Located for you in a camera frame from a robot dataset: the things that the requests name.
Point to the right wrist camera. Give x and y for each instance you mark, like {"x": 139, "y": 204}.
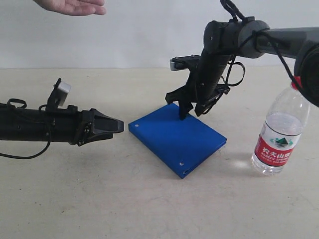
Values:
{"x": 184, "y": 62}

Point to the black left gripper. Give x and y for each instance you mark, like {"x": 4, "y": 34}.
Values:
{"x": 89, "y": 126}

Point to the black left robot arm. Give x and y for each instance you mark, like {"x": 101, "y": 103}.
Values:
{"x": 57, "y": 125}

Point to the plastic water bottle red label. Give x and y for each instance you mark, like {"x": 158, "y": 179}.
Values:
{"x": 283, "y": 126}

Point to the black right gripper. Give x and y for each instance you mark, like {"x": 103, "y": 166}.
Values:
{"x": 208, "y": 72}

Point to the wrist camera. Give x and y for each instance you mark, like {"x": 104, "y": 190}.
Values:
{"x": 58, "y": 95}
{"x": 184, "y": 62}

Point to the person's open hand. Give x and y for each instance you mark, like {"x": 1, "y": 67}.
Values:
{"x": 73, "y": 7}

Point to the blue ring binder notebook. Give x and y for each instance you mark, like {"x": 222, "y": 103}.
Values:
{"x": 182, "y": 145}

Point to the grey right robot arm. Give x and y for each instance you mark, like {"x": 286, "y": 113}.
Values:
{"x": 249, "y": 38}

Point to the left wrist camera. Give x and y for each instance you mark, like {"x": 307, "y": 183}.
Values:
{"x": 58, "y": 95}

